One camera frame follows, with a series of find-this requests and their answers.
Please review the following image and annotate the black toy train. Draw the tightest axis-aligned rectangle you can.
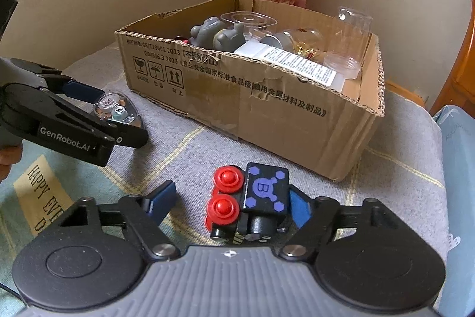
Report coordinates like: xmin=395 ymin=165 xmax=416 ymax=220
xmin=205 ymin=162 xmax=291 ymax=247

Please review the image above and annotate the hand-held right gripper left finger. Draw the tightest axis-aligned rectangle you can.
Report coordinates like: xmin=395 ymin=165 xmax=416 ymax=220
xmin=35 ymin=180 xmax=181 ymax=263

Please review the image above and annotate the glass jar of yellow capsules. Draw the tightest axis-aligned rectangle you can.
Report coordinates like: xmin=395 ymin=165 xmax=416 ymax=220
xmin=260 ymin=26 xmax=329 ymax=58

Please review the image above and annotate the clear round plastic container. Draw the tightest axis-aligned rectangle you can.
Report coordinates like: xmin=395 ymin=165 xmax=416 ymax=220
xmin=323 ymin=55 xmax=362 ymax=80

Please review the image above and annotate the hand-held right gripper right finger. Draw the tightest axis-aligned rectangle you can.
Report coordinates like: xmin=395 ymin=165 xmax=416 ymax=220
xmin=279 ymin=189 xmax=424 ymax=263

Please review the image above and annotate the black cable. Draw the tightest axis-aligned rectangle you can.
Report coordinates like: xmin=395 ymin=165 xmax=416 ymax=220
xmin=0 ymin=280 xmax=20 ymax=300

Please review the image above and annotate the wooden furniture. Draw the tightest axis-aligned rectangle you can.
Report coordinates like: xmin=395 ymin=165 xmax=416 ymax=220
xmin=430 ymin=0 xmax=475 ymax=117

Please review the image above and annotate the clear case with small trinkets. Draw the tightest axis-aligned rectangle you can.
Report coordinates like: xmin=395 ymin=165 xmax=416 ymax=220
xmin=93 ymin=91 xmax=142 ymax=126

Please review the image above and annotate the white plastic bottle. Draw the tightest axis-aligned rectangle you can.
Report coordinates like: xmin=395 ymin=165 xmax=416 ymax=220
xmin=233 ymin=42 xmax=340 ymax=87

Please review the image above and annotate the tall clear plastic packaging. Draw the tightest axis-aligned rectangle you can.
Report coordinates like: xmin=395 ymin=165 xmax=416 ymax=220
xmin=328 ymin=6 xmax=373 ymax=61

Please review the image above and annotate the grey hippo toy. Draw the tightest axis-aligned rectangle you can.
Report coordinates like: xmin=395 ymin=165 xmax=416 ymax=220
xmin=188 ymin=16 xmax=247 ymax=52

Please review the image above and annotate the printed blanket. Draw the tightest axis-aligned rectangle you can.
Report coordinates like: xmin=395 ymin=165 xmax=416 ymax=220
xmin=0 ymin=42 xmax=451 ymax=303

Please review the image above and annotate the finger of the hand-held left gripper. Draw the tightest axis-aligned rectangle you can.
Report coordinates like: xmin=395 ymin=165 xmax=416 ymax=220
xmin=3 ymin=84 xmax=150 ymax=149
xmin=11 ymin=59 xmax=105 ymax=104

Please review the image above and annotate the person's left hand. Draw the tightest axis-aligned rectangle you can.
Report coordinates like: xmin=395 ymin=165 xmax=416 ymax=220
xmin=0 ymin=146 xmax=24 ymax=184

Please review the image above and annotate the brown cardboard box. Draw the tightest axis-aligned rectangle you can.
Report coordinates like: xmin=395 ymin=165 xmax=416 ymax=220
xmin=114 ymin=0 xmax=387 ymax=183

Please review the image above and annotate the clear plastic cup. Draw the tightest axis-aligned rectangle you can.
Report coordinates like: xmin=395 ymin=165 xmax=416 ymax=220
xmin=221 ymin=10 xmax=279 ymax=33

